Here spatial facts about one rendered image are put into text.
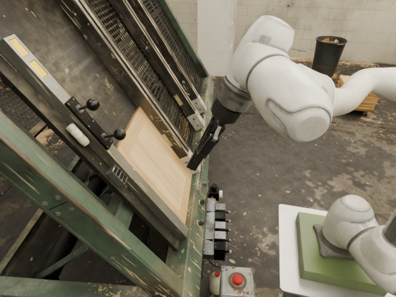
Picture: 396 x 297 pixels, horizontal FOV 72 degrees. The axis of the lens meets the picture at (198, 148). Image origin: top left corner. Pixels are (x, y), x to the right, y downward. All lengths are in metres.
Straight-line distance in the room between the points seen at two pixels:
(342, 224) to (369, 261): 0.16
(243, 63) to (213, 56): 4.61
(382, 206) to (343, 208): 1.82
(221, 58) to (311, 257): 4.26
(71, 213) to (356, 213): 1.02
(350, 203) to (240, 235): 1.29
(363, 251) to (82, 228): 0.99
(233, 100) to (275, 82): 0.17
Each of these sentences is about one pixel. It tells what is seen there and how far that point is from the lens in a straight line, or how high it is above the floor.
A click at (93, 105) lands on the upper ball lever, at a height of 1.55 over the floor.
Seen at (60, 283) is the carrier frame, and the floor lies 0.79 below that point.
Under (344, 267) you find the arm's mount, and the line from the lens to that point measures 1.42.
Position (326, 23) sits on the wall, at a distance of 6.51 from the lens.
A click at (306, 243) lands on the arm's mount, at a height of 0.81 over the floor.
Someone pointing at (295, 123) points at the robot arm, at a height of 1.69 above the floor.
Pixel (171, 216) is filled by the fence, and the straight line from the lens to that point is 1.18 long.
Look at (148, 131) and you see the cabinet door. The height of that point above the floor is 1.22.
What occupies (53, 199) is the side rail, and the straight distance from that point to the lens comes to 0.83.
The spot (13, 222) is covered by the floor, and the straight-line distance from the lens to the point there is 2.93.
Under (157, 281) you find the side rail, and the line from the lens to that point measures 1.05.
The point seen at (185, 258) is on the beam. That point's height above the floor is 0.90.
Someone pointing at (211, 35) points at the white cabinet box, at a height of 0.72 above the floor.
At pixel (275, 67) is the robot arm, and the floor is 1.74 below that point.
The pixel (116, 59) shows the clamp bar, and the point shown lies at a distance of 1.28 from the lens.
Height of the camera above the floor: 1.91
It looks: 36 degrees down
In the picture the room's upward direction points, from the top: straight up
